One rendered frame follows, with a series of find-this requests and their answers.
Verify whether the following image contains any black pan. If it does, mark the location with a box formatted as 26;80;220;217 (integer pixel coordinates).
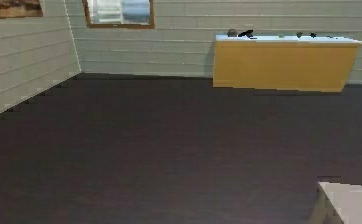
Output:
237;29;258;40

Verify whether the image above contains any yellow counter with white top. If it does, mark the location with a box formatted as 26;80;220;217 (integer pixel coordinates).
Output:
212;34;362;93

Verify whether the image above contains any wooden framed window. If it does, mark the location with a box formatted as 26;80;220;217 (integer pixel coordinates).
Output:
81;0;156;30

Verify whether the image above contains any brown framed wall picture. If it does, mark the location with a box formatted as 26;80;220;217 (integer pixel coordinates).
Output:
0;0;44;20

